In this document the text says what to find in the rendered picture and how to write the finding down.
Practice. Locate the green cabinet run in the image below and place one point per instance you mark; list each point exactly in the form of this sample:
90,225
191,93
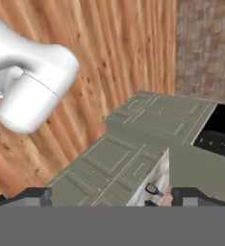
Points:
117,160

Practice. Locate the black appliance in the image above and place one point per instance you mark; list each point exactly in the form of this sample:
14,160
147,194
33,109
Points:
218,134

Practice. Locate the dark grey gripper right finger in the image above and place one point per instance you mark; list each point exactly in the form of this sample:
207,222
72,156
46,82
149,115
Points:
191,196

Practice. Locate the dark blue condiment bottle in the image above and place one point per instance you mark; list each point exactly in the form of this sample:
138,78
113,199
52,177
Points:
153,189

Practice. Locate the black condiment bottle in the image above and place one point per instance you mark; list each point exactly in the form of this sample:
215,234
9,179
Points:
150,203

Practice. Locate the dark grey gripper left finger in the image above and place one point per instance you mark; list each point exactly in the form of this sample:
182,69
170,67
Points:
34,196

